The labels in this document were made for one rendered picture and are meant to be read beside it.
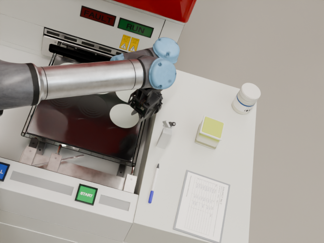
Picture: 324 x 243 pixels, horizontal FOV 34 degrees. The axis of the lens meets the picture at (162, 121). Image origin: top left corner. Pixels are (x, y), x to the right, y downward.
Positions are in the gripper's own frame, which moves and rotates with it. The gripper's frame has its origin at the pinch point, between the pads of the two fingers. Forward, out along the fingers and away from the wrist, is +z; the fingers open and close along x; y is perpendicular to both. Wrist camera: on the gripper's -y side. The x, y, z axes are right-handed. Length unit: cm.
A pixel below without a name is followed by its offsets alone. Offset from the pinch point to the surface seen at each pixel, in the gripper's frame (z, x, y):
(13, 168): 0.3, -13.2, 43.6
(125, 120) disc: 6.2, -4.7, 2.1
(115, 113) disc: 6.3, -8.8, 2.5
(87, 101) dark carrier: 6.4, -18.5, 6.1
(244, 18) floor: 96, -35, -190
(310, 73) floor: 96, 25, -185
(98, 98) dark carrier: 6.4, -17.0, 2.1
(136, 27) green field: -14.1, -20.5, -15.6
